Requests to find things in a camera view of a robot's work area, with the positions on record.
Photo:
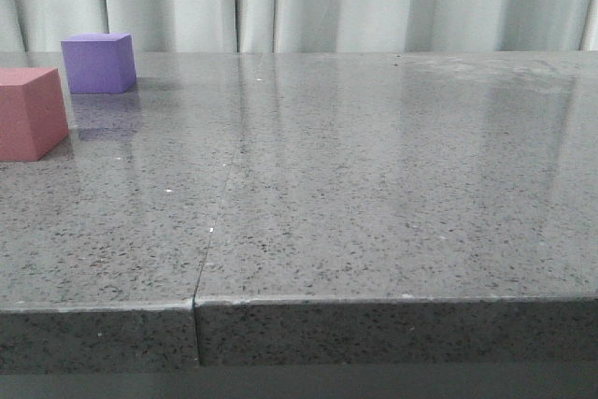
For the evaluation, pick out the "grey pleated curtain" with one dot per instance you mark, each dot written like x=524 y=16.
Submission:
x=307 y=25

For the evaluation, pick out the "purple foam cube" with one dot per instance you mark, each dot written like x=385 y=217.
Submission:
x=99 y=63

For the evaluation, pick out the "red foam cube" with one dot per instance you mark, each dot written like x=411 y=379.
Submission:
x=33 y=119

